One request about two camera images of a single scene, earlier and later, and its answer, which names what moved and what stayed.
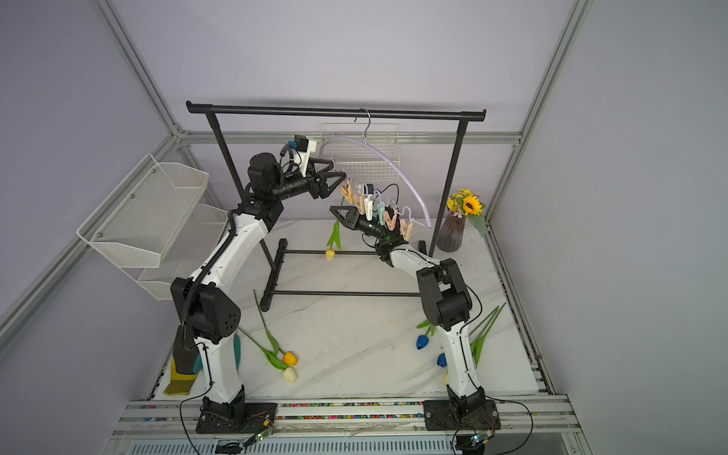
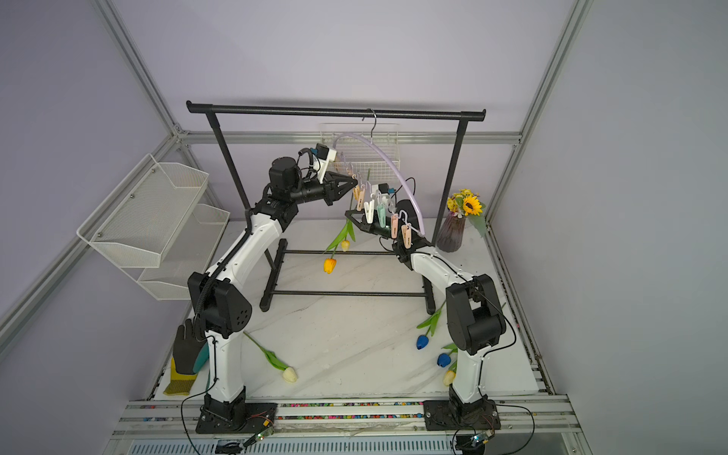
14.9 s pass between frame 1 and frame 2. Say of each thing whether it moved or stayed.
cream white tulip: stayed
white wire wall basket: stayed
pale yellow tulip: moved
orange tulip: moved
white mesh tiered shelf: stayed
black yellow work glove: stayed
